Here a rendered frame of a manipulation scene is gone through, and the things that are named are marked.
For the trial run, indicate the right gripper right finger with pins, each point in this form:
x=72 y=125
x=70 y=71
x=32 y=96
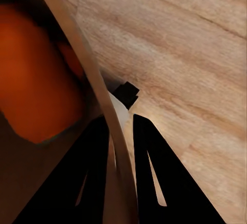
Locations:
x=186 y=202

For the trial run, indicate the trash can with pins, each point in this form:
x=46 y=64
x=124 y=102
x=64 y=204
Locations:
x=24 y=167

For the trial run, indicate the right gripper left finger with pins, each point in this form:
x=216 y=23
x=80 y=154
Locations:
x=54 y=202

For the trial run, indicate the can of soda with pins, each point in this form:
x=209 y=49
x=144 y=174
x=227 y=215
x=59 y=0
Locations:
x=38 y=96
x=71 y=61

